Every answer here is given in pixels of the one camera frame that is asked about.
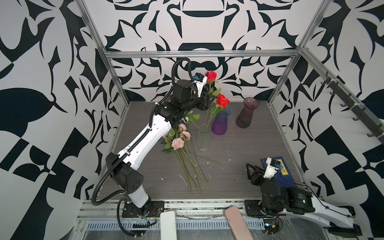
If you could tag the bunch of artificial flowers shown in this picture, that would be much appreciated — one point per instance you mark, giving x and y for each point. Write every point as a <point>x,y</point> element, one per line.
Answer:
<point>178,141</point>

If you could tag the small circuit board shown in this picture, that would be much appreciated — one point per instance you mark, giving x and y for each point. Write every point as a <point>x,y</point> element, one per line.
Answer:
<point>272,225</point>

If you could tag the small red artificial rose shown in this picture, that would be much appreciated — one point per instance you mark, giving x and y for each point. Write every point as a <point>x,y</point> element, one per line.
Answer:
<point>213,94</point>

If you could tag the blue book yellow label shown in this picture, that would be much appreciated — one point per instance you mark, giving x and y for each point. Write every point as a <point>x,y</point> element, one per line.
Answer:
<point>284,177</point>

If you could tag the white phone-like device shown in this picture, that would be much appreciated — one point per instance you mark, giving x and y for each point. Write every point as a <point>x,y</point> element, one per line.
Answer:
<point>168,226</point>

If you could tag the clear glass vase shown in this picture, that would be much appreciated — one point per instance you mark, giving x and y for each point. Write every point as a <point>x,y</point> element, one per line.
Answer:
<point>203,137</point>

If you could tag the dark maroon glass vase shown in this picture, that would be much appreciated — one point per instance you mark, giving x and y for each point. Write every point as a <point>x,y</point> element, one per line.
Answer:
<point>244,119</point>

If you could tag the purple blue glass vase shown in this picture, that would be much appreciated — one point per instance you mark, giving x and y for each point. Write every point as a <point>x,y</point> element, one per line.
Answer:
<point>220,124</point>

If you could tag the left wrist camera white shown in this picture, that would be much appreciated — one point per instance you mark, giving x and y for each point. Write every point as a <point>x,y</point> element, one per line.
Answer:
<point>200,80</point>

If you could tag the grey hook rack rail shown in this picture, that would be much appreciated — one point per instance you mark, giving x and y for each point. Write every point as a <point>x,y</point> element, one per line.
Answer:
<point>351,102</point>

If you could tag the pink phone-like device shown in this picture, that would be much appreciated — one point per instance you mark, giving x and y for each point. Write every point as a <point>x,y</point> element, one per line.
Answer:
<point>237,224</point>

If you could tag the orange artificial rose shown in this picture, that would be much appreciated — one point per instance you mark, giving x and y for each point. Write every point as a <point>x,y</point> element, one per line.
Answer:
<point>191,118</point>

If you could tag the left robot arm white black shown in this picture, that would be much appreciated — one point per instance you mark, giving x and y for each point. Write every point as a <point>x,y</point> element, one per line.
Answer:
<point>122,178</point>

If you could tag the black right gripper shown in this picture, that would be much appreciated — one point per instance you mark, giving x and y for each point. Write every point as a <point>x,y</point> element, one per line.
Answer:
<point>257,174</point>

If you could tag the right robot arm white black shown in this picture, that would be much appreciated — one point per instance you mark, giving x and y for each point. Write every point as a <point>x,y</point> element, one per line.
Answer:
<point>278,200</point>

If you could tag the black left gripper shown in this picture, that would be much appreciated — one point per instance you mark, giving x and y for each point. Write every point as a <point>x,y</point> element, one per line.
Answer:
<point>203,101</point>

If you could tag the large red artificial rose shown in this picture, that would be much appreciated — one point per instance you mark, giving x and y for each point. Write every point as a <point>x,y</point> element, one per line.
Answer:
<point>221,103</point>

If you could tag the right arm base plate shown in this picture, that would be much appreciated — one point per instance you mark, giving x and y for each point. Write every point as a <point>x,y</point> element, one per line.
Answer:
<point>254,209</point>

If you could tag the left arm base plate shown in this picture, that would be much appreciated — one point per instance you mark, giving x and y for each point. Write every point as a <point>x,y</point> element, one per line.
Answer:
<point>150,209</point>

